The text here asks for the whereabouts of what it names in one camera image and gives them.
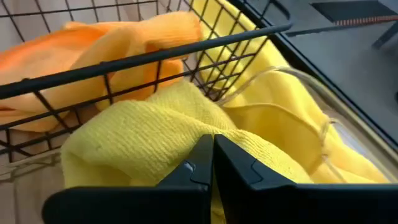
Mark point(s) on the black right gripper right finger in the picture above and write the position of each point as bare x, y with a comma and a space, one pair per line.
280, 205

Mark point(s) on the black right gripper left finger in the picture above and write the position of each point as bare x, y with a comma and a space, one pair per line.
174, 199

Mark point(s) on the yellow microfiber towel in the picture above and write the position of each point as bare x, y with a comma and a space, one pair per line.
140, 140
273, 93

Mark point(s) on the orange microfiber towel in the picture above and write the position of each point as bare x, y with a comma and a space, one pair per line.
77, 43

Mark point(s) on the black mat with striped edge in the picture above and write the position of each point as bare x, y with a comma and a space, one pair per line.
351, 11

